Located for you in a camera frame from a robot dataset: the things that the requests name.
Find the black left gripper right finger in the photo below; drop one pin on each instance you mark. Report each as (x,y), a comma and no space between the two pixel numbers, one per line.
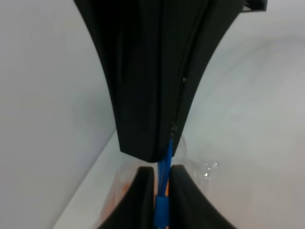
(188,207)

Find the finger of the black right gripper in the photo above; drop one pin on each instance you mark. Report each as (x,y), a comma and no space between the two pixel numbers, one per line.
(190,33)
(126,37)

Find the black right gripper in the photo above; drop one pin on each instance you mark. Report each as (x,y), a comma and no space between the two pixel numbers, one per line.
(254,5)

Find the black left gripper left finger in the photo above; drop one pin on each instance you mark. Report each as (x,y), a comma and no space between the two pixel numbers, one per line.
(136,209)

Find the blue zipper slider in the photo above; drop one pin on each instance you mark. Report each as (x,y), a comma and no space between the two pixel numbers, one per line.
(161,214)

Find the clear zip bag blue seal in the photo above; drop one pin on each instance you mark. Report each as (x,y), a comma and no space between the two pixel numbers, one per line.
(198,169)

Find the orange toy fruit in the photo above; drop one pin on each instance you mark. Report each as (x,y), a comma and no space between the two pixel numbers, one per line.
(136,205)

